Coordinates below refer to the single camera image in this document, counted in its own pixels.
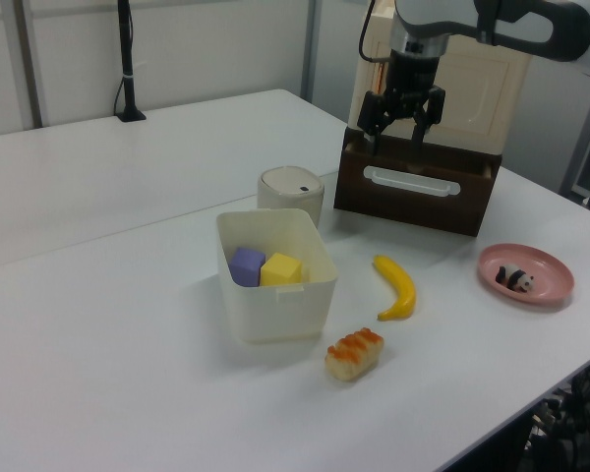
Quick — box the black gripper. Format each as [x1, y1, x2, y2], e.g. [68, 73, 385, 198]
[356, 50, 447, 156]

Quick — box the cream plastic storage box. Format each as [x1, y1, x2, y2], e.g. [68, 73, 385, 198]
[347, 0, 530, 158]

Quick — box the cream open plastic box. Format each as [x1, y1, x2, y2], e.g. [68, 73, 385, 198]
[214, 206, 338, 345]

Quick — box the small cream trash can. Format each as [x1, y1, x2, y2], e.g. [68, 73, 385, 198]
[256, 165, 325, 230]

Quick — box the yellow toy banana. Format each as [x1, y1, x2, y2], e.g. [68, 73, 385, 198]
[372, 254, 418, 324]

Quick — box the yellow block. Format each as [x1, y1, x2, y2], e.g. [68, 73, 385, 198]
[259, 252, 304, 287]

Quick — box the panda figurine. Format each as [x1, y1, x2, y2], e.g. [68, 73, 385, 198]
[495, 264, 537, 295]

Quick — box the pink plate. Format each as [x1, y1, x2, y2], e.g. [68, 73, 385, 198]
[477, 242, 575, 310]

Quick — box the purple block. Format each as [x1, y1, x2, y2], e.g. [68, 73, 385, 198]
[228, 247, 266, 288]

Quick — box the toy bread with orange glaze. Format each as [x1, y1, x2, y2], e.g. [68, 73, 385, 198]
[324, 327, 385, 383]

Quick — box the black pole stand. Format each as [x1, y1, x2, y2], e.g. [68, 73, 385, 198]
[115, 0, 148, 123]

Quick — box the black office chair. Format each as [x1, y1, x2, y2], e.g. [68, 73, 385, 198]
[525, 363, 590, 472]

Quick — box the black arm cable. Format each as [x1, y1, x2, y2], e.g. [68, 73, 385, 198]
[357, 0, 393, 64]

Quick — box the wooden drawer with white handle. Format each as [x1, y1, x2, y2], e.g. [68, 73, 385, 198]
[333, 126, 501, 238]

